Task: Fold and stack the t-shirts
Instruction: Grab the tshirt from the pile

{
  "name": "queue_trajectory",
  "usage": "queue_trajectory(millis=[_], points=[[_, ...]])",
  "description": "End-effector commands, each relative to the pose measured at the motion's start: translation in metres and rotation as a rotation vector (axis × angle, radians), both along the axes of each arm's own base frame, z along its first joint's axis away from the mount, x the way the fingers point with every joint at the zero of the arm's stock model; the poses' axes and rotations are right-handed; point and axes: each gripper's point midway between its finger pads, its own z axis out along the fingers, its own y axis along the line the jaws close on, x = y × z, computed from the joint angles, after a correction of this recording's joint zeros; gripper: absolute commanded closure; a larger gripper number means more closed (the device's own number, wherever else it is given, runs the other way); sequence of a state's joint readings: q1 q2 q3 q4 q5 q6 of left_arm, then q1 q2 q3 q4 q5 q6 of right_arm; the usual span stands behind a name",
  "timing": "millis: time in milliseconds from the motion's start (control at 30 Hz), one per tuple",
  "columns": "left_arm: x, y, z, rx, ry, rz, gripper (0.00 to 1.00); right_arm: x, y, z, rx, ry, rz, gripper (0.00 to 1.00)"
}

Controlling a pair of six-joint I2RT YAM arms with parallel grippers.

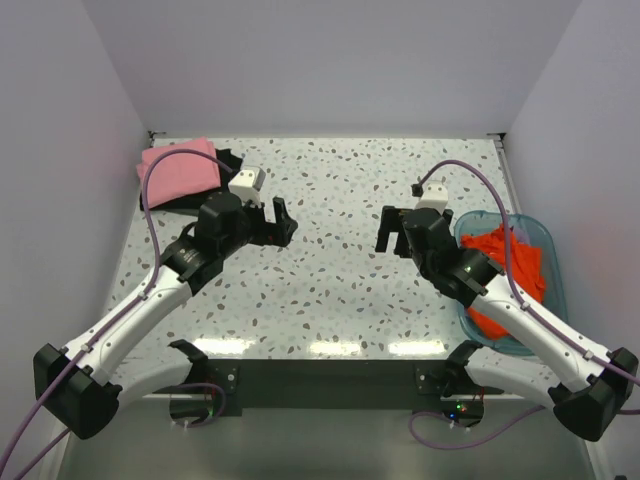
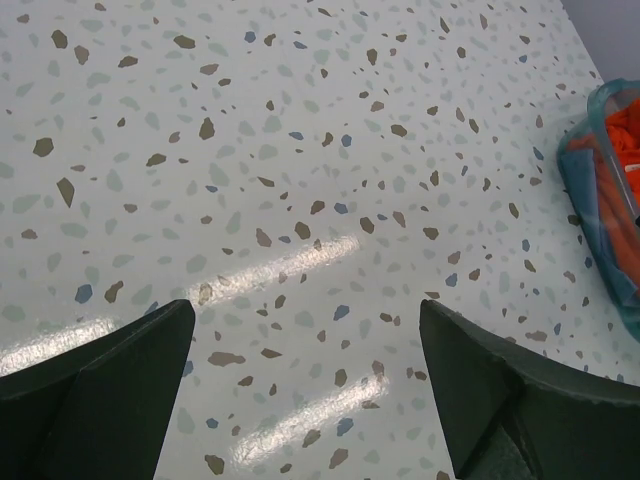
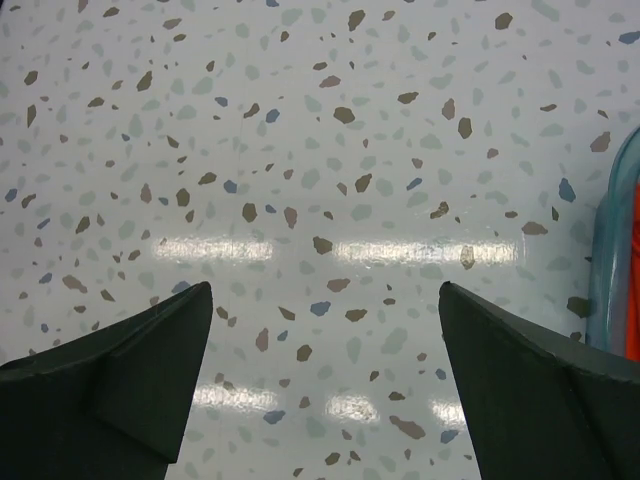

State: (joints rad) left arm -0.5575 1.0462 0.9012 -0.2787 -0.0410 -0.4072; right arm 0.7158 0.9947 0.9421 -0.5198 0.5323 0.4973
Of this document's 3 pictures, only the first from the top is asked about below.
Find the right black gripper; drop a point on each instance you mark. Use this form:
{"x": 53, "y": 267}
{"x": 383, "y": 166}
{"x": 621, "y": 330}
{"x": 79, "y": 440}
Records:
{"x": 391, "y": 223}

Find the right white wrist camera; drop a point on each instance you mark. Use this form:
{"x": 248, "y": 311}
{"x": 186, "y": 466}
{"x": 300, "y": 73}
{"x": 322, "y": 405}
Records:
{"x": 430, "y": 195}

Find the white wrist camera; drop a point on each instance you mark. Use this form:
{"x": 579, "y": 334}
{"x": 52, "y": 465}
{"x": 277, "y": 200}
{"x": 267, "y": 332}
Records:
{"x": 247, "y": 184}
{"x": 430, "y": 195}

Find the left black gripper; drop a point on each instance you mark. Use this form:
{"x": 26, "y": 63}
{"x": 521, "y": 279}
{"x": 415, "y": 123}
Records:
{"x": 278, "y": 233}

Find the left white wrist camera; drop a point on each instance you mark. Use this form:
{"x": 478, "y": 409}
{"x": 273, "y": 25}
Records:
{"x": 247, "y": 184}

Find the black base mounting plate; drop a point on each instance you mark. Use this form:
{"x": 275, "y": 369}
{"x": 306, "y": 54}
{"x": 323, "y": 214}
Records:
{"x": 234, "y": 386}

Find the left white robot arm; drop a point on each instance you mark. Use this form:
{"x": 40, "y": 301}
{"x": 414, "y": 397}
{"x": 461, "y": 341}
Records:
{"x": 73, "y": 382}

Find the orange t shirt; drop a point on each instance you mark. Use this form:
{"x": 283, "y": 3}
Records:
{"x": 526, "y": 268}

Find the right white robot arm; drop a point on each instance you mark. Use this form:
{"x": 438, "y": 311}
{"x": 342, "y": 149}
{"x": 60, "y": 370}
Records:
{"x": 583, "y": 383}

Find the folded pink t shirt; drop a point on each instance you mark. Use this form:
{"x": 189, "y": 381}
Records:
{"x": 179, "y": 174}

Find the folded black t shirt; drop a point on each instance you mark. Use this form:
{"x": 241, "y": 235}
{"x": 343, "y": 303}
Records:
{"x": 194, "y": 201}

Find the teal plastic basket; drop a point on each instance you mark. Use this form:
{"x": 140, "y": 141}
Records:
{"x": 529, "y": 230}

